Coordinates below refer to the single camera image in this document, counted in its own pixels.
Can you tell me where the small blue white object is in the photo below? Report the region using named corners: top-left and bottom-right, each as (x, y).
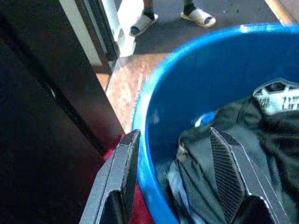
top-left (194, 111), bottom-right (216, 128)

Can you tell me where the black garment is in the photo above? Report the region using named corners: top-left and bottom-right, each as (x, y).
top-left (155, 95), bottom-right (299, 224)

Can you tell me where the white open-toe slipper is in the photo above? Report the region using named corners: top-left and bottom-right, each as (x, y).
top-left (180, 8), bottom-right (217, 28)
top-left (129, 13), bottom-right (159, 37)

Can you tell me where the person leg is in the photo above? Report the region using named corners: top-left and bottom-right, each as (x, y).
top-left (142, 0), bottom-right (156, 21)
top-left (183, 0), bottom-right (197, 15)

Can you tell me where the person right lower leg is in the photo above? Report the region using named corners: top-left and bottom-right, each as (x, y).
top-left (142, 0), bottom-right (156, 21)

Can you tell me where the white printed cloth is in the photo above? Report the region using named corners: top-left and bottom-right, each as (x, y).
top-left (253, 78), bottom-right (299, 115)

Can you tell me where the dark wooden cabinet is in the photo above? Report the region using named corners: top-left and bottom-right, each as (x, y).
top-left (0, 0), bottom-right (127, 224)

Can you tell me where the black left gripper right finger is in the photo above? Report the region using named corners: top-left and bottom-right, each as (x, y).
top-left (209, 126), bottom-right (294, 224)

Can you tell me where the red cloth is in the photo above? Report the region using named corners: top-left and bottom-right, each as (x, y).
top-left (102, 134), bottom-right (154, 224)

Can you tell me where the person left lower leg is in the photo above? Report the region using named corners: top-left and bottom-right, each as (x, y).
top-left (183, 0), bottom-right (197, 15)

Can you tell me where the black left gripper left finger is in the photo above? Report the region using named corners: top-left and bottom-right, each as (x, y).
top-left (78, 129), bottom-right (142, 224)

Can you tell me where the blue plastic bucket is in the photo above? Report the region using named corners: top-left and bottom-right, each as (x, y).
top-left (132, 22), bottom-right (299, 224)

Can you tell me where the white metal stand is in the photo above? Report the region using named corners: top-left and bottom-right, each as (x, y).
top-left (101, 0), bottom-right (143, 58)

